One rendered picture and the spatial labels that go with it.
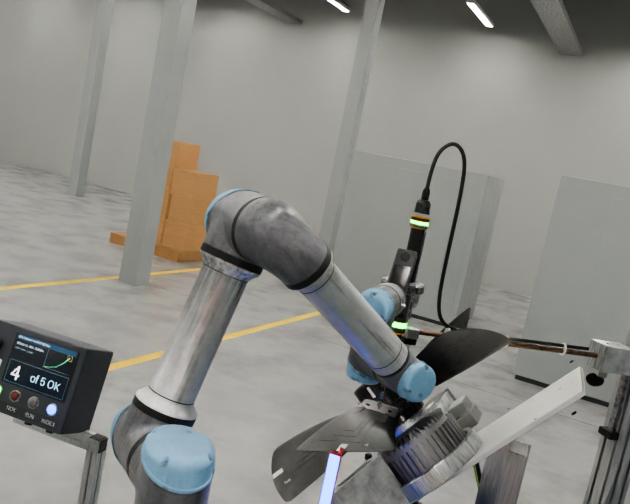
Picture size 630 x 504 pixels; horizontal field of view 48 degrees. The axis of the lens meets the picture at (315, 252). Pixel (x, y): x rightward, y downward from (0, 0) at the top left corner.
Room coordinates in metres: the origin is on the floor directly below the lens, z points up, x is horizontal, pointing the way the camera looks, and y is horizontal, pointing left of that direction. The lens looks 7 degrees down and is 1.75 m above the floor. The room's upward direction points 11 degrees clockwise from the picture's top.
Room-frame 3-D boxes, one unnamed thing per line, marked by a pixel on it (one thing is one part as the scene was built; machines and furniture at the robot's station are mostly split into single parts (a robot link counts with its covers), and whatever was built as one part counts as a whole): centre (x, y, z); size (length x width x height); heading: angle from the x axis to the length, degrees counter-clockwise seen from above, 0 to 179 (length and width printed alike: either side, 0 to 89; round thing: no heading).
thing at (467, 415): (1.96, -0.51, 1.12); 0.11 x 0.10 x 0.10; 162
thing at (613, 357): (1.85, -0.83, 1.39); 0.10 x 0.07 x 0.08; 107
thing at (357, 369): (1.40, -0.16, 1.38); 0.11 x 0.08 x 0.11; 32
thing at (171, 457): (1.09, 0.15, 1.21); 0.13 x 0.12 x 0.14; 32
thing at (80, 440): (1.53, 0.49, 1.04); 0.24 x 0.03 x 0.03; 72
